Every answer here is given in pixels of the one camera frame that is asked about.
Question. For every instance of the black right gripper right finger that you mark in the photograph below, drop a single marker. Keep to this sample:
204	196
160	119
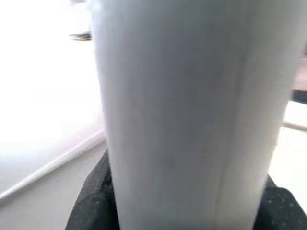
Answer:
285	213

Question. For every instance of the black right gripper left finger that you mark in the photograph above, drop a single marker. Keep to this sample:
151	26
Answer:
93	208

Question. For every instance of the white plastic table leg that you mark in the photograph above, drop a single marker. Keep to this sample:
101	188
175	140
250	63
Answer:
180	107

